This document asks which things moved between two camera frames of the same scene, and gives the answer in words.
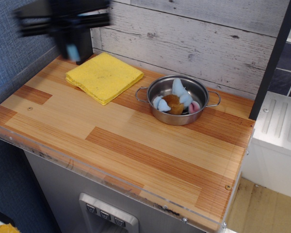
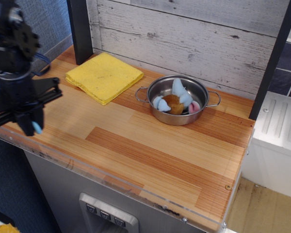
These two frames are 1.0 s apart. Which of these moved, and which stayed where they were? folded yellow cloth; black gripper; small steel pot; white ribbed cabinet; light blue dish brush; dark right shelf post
Moved: light blue dish brush; black gripper
Stayed: folded yellow cloth; small steel pot; white ribbed cabinet; dark right shelf post
